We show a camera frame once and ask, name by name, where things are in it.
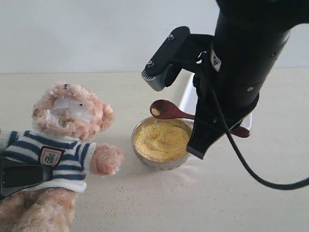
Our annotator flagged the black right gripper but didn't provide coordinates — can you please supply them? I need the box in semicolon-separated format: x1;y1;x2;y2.
194;0;294;131

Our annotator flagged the black camera cable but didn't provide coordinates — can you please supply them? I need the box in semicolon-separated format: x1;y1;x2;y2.
197;50;309;191

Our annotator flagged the white rectangular plastic tray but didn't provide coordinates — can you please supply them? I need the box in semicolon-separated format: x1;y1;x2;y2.
178;73;253;130

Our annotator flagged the pink plush teddy bear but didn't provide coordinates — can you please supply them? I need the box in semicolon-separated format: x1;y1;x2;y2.
0;82;123;232

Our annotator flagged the dark red wooden spoon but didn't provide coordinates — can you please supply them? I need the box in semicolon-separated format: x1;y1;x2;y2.
149;99;250;138

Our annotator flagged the yellow millet grain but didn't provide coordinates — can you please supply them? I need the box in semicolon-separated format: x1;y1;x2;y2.
135;122;190;162

